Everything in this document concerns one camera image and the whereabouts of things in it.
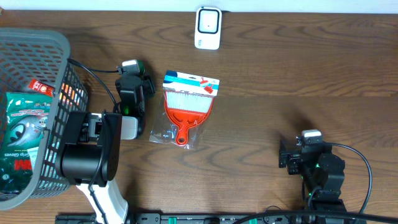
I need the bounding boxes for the red dustpan brush package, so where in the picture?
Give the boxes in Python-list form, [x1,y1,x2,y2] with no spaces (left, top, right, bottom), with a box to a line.
[149,70,220,149]

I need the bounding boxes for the green lid white jar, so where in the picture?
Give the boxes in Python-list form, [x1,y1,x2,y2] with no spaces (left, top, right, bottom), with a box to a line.
[137,60,146,76]

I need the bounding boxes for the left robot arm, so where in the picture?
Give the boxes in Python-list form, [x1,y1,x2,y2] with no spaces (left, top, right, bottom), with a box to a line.
[55,75,155,223]

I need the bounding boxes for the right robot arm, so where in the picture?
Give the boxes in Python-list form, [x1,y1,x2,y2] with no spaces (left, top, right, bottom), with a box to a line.
[279,140,346,212]

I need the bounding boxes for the white barcode scanner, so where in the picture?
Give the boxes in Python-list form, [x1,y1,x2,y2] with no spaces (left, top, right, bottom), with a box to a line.
[194,6,222,50]

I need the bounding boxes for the orange snack box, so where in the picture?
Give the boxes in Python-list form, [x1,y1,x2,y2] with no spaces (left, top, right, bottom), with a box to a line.
[60,83,83,106]

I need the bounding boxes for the red coffee stick sachet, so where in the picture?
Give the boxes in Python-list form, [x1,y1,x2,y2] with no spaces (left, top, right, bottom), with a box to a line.
[28,79,55,97]

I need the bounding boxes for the green grip gloves package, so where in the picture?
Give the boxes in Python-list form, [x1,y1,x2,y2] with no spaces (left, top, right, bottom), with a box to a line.
[1,92,52,194]

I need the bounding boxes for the grey plastic mesh basket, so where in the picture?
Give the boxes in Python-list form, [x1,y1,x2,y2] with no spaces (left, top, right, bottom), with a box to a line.
[1,28,88,210]

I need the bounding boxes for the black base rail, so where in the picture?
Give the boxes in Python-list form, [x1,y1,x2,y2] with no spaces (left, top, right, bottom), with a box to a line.
[55,213,366,224]

